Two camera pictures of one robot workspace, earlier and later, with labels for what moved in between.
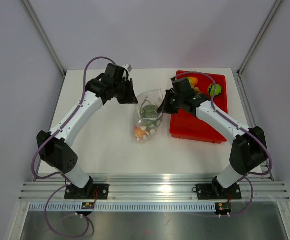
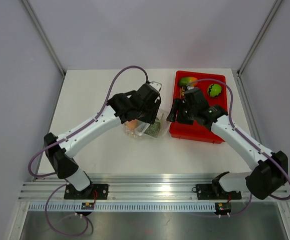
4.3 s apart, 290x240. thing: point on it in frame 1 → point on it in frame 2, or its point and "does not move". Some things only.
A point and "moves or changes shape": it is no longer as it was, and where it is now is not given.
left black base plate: [91, 191] does not move
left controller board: [87, 205] does not move
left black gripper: [130, 98] → [151, 117]
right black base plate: [206, 192] does not move
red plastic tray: [185, 125] does not move
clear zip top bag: [148, 120] moves or changes shape
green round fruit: [218, 89] does not move
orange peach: [138, 132] → [132, 124]
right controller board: [222, 208] does not move
